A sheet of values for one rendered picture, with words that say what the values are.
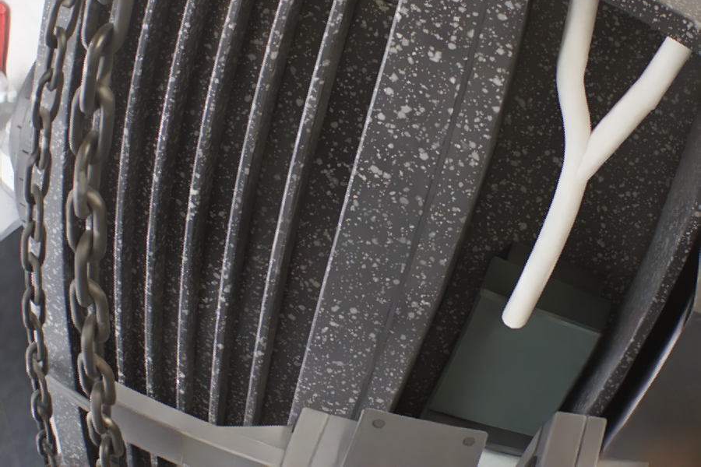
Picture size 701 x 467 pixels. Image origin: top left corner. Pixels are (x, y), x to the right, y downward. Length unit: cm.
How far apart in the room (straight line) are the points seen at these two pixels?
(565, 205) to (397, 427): 22
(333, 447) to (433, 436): 4
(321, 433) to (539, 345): 30
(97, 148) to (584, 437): 18
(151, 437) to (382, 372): 30
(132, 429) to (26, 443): 96
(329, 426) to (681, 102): 33
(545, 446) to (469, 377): 40
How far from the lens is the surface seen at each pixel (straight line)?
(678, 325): 64
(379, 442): 41
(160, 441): 42
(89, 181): 31
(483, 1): 52
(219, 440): 41
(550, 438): 34
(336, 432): 42
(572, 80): 56
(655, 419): 58
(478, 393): 74
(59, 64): 37
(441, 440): 42
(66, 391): 88
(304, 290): 70
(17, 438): 135
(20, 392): 128
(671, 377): 55
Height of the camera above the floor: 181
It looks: 41 degrees down
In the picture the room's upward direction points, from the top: 15 degrees clockwise
